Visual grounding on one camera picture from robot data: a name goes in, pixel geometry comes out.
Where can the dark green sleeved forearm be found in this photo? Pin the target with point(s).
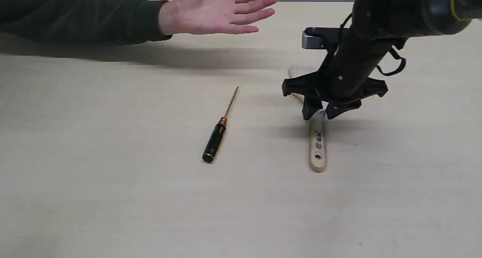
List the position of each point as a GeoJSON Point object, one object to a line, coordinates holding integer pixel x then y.
{"type": "Point", "coordinates": [116, 22]}

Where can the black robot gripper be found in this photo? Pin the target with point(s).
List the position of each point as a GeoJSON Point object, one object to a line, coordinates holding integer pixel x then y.
{"type": "Point", "coordinates": [343, 78]}

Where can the wooden paint brush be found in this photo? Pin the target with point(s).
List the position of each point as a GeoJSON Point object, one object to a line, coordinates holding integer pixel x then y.
{"type": "Point", "coordinates": [316, 138]}

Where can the black gold handled screwdriver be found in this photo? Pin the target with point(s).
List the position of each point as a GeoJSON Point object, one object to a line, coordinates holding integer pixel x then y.
{"type": "Point", "coordinates": [217, 134]}

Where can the open bare human hand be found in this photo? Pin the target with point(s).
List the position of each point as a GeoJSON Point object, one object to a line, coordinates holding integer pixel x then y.
{"type": "Point", "coordinates": [203, 17]}

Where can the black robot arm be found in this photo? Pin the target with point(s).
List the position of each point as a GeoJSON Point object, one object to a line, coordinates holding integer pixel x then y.
{"type": "Point", "coordinates": [400, 20]}

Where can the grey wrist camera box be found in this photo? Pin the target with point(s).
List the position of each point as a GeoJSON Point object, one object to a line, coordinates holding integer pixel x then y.
{"type": "Point", "coordinates": [322, 38]}

